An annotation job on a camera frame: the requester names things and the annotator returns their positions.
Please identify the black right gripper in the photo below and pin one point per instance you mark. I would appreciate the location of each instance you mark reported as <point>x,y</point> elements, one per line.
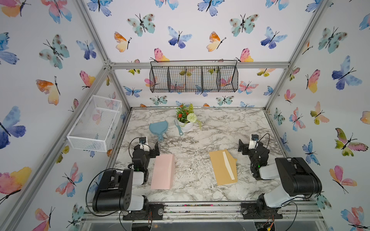
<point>245,147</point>

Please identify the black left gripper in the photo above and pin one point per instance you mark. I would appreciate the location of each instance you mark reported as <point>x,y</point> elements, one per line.
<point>153,151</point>

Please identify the white letter paper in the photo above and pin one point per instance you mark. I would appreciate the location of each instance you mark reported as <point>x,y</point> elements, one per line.
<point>228,166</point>

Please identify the brown kraft envelope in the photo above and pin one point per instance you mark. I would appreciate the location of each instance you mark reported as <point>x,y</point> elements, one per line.
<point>220,171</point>

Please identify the pink envelope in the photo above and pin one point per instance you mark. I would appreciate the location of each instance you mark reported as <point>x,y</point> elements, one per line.
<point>163,172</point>

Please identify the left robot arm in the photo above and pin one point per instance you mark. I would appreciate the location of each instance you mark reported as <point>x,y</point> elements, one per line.
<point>114,192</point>

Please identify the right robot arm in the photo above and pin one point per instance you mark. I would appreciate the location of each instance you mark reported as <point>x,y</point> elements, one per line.
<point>298,180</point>

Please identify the blue dustpan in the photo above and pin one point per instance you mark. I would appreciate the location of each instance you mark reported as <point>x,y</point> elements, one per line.
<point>159,129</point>

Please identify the blue hand brush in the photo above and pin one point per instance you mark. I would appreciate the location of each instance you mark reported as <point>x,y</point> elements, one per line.
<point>178,127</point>

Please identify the potted artificial flower plant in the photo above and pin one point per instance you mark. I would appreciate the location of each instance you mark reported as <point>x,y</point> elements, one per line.
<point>186,117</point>

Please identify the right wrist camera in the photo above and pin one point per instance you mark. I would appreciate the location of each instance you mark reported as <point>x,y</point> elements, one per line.
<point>253,143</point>

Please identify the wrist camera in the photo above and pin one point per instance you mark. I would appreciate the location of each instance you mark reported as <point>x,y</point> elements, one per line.
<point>253,143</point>
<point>143,141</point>

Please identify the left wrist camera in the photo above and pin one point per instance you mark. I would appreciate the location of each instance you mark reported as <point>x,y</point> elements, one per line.
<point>143,141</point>

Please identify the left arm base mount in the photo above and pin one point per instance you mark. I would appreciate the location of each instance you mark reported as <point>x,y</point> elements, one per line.
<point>150,212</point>

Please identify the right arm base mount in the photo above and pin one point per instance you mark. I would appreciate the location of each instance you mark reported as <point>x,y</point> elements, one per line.
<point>259,211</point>

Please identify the white mesh wall basket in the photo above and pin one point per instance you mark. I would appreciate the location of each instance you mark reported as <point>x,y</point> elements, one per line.
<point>94,127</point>

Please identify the black wire wall basket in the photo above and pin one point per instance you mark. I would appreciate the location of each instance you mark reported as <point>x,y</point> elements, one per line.
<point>193,76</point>

